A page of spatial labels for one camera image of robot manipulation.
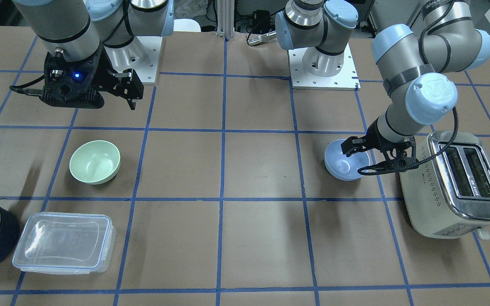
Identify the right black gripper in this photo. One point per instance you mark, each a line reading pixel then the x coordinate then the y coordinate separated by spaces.
pixel 105 73

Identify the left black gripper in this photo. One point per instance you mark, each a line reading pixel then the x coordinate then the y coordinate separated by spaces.
pixel 373 141

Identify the blue bowl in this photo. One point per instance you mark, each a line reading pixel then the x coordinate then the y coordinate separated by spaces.
pixel 342 167

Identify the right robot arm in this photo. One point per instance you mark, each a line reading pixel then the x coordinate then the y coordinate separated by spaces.
pixel 93 46

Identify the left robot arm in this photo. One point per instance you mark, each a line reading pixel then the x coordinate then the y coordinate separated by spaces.
pixel 413 68

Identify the green bowl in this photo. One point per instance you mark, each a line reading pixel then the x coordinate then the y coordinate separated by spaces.
pixel 95 162

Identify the cream and chrome toaster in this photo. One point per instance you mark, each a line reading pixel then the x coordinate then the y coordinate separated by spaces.
pixel 449 196

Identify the white chair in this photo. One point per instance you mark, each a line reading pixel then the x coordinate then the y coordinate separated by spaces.
pixel 186 25

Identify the clear plastic food container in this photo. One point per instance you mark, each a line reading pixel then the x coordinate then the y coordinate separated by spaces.
pixel 59 243

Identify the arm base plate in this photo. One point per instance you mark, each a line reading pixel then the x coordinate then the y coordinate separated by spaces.
pixel 147 67
pixel 309 72

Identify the aluminium frame post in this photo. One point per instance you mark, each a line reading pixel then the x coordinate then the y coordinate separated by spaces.
pixel 225 16

